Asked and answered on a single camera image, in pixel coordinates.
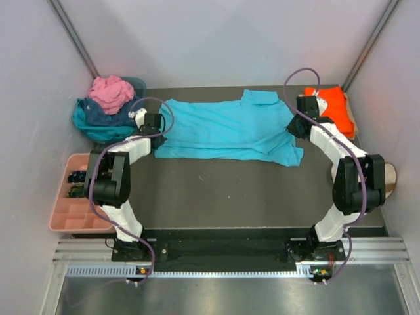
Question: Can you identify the light blue t shirt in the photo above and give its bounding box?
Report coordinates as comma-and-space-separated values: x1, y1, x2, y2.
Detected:
154, 89, 304, 167

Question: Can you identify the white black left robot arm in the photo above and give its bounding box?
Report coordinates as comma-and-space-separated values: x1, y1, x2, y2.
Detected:
84, 112, 171, 261

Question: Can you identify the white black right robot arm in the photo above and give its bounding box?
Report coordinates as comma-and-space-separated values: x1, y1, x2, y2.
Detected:
287, 95, 385, 261

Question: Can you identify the folded orange t shirt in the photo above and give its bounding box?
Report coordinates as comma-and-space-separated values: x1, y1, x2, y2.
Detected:
318, 87, 355, 139

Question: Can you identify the teal plastic laundry bin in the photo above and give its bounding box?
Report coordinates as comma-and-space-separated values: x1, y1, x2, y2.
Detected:
81, 76, 147, 144

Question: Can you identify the teal t shirt in bin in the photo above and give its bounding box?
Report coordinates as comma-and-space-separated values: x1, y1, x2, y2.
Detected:
72, 98, 137, 143

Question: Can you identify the pink t shirt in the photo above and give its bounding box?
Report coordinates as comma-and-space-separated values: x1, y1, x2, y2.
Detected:
88, 75, 135, 115

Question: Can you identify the dark blue t shirt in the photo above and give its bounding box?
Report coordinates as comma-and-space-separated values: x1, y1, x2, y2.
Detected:
79, 96, 139, 127

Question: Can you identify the pink compartment tray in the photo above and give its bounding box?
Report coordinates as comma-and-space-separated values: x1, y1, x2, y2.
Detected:
49, 153, 115, 234

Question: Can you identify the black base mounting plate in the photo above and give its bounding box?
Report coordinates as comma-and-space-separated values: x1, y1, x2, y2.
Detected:
111, 228, 332, 272

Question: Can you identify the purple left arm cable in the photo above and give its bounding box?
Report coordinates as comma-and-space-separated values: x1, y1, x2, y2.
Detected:
87, 96, 175, 285

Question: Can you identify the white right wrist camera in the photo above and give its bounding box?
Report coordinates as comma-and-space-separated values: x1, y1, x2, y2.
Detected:
312, 91, 328, 116

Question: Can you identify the dark hair tie blue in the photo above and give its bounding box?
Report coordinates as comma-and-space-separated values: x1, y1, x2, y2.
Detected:
67, 170, 87, 184

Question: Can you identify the cream canvas drawstring bag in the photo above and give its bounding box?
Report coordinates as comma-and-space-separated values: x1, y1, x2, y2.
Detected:
329, 161, 397, 200

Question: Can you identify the dark hair tie green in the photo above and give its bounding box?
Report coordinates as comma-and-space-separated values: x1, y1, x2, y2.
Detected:
67, 185, 85, 198

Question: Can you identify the grey slotted cable duct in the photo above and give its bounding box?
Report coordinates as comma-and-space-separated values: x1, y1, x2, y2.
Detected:
66, 264, 330, 278

